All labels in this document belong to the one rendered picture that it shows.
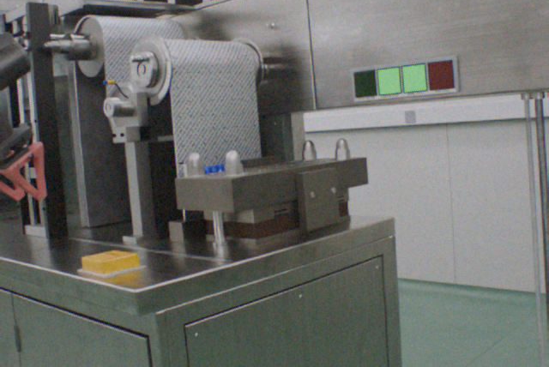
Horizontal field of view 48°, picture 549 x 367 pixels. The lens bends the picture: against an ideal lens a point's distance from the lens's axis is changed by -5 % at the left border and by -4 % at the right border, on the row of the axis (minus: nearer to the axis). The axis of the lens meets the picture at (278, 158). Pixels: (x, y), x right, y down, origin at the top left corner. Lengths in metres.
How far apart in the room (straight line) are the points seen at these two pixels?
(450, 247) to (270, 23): 2.70
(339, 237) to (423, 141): 2.79
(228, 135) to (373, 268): 0.41
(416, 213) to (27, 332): 3.06
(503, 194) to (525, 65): 2.63
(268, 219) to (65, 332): 0.43
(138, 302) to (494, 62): 0.74
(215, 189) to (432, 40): 0.50
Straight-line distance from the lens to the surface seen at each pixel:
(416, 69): 1.27
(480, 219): 3.87
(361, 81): 1.35
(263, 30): 1.55
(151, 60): 1.29
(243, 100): 1.40
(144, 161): 1.33
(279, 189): 1.18
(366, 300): 1.33
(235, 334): 1.06
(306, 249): 1.16
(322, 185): 1.25
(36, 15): 1.52
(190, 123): 1.30
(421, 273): 4.14
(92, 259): 1.06
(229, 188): 1.11
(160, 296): 0.95
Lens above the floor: 1.12
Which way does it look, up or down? 3 degrees down
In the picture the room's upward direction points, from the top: 5 degrees counter-clockwise
